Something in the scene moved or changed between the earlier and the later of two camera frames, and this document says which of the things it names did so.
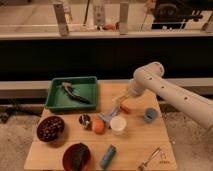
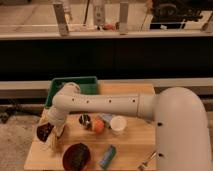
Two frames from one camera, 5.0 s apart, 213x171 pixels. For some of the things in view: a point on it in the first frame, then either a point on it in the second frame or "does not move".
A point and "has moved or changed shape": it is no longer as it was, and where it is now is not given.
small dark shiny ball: x=85 y=120 does not move
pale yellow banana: x=116 y=99 has moved or changed shape
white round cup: x=117 y=124 does not move
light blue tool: x=107 y=117 does not move
